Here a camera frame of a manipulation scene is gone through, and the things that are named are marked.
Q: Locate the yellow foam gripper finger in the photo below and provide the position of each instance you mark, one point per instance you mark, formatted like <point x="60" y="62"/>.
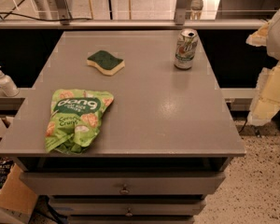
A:
<point x="258" y="38"/>
<point x="266" y="102"/>

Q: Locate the green yellow sponge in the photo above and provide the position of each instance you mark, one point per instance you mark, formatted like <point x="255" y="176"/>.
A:
<point x="105" y="62"/>

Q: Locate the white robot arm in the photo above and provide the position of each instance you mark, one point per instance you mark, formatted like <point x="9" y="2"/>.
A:
<point x="273" y="37"/>

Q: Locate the green white soda can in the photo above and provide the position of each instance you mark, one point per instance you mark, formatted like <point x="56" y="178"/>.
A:
<point x="186" y="45"/>

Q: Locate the grey drawer cabinet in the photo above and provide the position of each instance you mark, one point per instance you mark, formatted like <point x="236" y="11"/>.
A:
<point x="163" y="119"/>

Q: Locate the green snack chip bag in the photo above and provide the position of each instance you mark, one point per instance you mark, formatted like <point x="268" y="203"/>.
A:
<point x="75" y="119"/>

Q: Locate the middle grey drawer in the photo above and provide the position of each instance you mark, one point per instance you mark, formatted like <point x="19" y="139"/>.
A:
<point x="128" y="206"/>

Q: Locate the grey drawer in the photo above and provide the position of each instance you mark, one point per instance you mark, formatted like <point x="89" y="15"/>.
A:
<point x="184" y="183"/>
<point x="128" y="206"/>

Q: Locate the top grey drawer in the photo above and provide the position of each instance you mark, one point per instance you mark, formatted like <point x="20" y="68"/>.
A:
<point x="184" y="183"/>

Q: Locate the white pump bottle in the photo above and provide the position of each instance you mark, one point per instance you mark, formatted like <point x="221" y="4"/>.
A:
<point x="7" y="85"/>

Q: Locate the cardboard box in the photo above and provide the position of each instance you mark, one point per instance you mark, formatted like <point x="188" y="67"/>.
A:
<point x="17" y="201"/>

